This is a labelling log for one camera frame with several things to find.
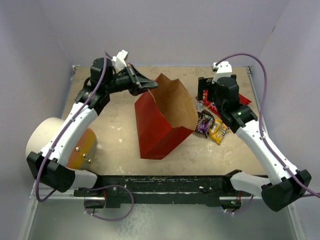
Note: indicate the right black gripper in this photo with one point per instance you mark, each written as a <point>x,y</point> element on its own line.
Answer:
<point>204,84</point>

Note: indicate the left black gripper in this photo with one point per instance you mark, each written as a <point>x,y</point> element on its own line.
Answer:
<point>137,81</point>

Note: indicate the red cookie snack bag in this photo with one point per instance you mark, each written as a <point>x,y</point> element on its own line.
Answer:
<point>212,107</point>

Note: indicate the silver mint sachet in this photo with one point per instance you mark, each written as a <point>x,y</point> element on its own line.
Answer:
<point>199,106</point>

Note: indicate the purple candy packet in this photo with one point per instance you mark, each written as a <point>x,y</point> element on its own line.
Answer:
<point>205,122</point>

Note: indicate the yellow candy packet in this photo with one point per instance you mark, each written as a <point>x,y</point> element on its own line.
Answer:
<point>218,131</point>

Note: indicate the red paper bag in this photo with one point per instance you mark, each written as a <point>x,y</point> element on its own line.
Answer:
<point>165,117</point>

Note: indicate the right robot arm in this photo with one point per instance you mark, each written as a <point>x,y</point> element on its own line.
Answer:
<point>284,183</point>

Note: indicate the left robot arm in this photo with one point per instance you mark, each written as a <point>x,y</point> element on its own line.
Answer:
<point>51,165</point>

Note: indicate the white cylinder with orange lid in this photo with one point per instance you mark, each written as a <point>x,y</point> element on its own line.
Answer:
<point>82,154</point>

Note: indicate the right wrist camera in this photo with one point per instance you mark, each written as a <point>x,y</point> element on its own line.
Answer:
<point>222,69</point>

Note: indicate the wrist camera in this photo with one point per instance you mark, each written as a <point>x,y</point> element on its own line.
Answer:
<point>119,61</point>
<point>222,69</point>

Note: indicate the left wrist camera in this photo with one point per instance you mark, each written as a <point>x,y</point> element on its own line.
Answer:
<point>119,61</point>

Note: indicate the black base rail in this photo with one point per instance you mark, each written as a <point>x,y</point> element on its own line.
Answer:
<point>208,190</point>

